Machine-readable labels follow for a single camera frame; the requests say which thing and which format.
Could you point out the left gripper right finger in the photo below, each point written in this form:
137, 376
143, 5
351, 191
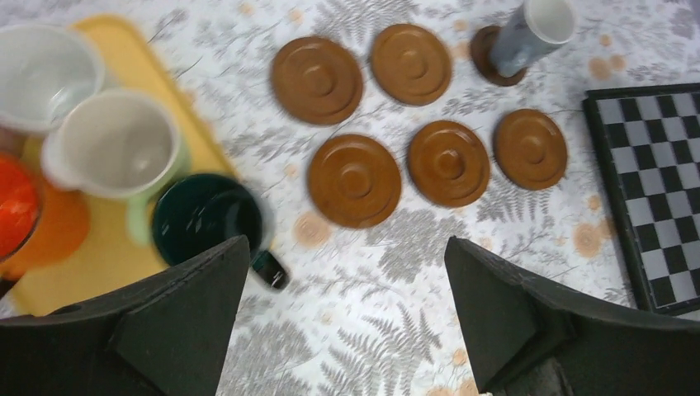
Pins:
526, 333

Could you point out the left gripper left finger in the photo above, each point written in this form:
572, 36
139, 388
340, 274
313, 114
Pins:
167, 334

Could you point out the dark green mug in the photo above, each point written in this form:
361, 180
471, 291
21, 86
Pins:
203, 210

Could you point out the orange mug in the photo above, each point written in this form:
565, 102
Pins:
40, 225

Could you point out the brown wooden coaster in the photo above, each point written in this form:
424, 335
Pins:
354, 181
448, 164
410, 64
316, 80
530, 149

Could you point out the light green mug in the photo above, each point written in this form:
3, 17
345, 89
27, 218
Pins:
120, 144

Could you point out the dark brown coaster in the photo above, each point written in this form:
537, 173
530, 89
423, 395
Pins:
481, 44

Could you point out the grey mug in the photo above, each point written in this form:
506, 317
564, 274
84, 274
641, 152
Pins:
536, 29

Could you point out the yellow tray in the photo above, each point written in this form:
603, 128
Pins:
108, 259

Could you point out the black white checkerboard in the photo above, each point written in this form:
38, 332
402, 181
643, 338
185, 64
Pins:
646, 141

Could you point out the floral tablecloth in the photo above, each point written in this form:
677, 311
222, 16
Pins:
370, 312

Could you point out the white mug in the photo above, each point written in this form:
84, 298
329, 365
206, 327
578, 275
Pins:
46, 71

